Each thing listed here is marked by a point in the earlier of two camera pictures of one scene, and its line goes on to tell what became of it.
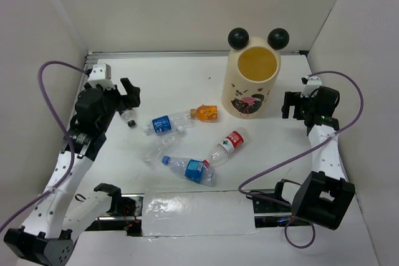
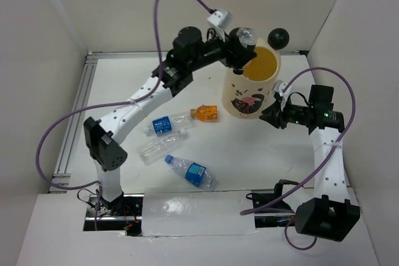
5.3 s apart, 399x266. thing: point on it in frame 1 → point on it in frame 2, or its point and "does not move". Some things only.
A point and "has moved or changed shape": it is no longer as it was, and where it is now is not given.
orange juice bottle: [205, 113] does not move
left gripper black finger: [133, 99] → [237, 55]
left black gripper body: [113, 97] → [212, 50]
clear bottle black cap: [129, 116] has moved or changed shape
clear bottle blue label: [169, 123] does not move
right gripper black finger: [292, 98] → [274, 114]
